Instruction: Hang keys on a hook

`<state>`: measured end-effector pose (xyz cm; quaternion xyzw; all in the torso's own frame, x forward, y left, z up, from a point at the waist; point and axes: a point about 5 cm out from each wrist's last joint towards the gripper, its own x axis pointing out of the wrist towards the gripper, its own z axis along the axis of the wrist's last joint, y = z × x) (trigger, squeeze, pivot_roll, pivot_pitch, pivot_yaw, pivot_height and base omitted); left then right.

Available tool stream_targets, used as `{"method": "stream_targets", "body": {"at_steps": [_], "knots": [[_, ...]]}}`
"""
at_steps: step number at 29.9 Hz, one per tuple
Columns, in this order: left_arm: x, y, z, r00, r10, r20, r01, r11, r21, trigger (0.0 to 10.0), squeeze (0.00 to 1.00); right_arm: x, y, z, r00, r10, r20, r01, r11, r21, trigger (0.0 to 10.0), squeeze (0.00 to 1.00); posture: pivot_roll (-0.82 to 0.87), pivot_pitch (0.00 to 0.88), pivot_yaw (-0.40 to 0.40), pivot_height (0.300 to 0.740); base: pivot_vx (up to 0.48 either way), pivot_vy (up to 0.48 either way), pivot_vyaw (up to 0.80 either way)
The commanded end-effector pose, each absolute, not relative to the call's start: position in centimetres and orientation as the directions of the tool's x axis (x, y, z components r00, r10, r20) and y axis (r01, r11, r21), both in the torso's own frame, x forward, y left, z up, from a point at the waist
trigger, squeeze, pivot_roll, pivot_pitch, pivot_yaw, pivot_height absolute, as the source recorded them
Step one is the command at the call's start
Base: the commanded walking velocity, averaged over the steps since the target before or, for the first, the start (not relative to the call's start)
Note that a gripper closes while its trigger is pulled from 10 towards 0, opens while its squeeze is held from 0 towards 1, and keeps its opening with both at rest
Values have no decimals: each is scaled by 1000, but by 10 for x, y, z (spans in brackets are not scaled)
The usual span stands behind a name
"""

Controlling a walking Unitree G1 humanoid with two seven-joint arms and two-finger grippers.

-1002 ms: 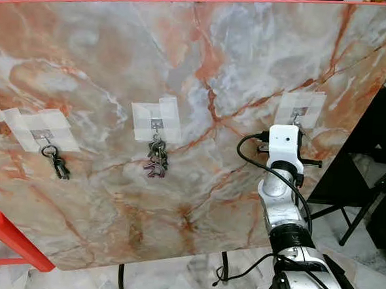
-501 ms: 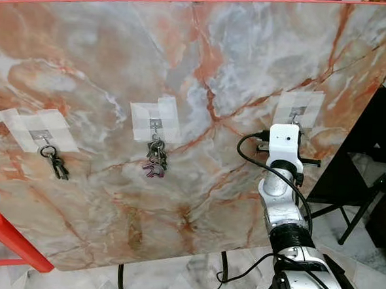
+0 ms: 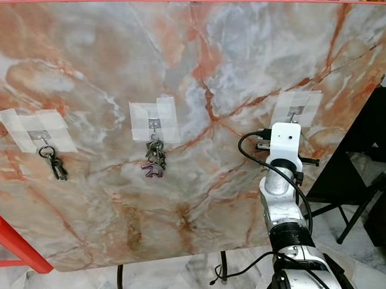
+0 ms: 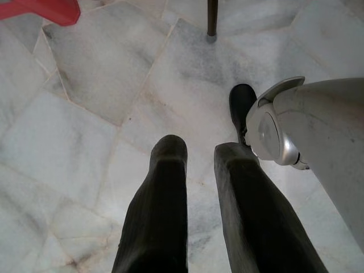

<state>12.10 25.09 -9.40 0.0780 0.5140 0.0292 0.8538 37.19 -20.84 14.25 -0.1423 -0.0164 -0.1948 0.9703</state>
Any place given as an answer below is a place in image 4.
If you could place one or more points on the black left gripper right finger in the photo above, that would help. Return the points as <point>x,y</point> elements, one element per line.
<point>253,216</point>

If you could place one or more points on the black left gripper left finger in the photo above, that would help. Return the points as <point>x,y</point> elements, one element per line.
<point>159,216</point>

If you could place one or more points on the silver robot left leg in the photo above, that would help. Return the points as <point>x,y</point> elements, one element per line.
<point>318,136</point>

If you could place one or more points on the dark brown table leg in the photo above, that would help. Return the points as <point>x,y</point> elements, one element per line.
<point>212,17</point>

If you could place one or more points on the red plastic stool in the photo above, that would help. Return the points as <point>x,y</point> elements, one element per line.
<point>42,8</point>

